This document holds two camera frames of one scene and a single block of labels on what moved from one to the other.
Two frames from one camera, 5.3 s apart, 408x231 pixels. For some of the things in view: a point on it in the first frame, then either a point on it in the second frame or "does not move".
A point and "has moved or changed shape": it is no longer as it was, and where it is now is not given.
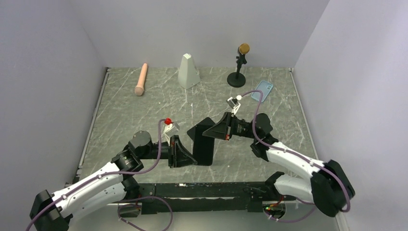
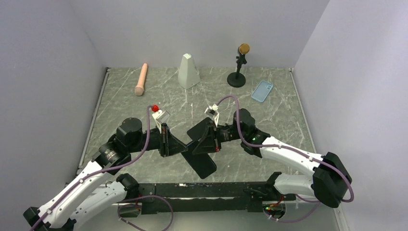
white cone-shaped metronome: x=188 y=76 does not move
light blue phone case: x=265 y=87 does not move
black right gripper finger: x=218 y=130 -> x=206 y=144
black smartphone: x=203 y=146 has moved or changed shape
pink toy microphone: x=139 y=88 does not move
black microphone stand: x=237 y=79 does not move
